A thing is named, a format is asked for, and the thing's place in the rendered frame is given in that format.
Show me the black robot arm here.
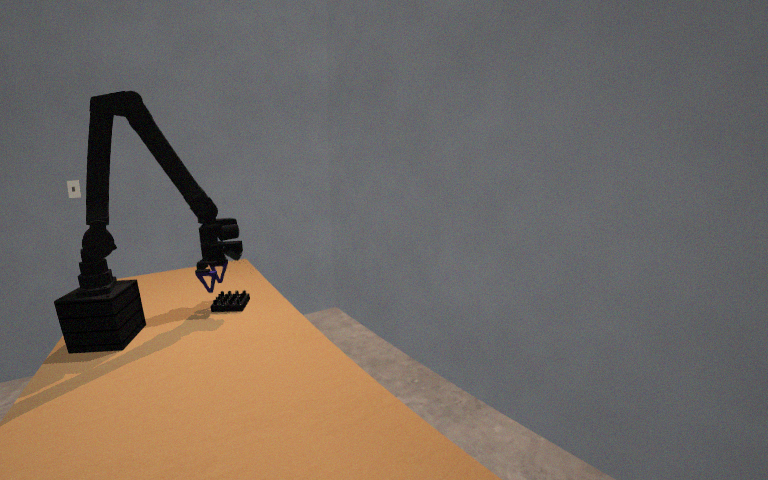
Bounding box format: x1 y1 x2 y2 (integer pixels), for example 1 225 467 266
76 91 243 298

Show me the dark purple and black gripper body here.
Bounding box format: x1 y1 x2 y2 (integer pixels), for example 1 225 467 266
195 241 228 273

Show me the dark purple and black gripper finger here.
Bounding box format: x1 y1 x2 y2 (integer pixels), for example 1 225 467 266
210 261 228 283
195 271 217 293

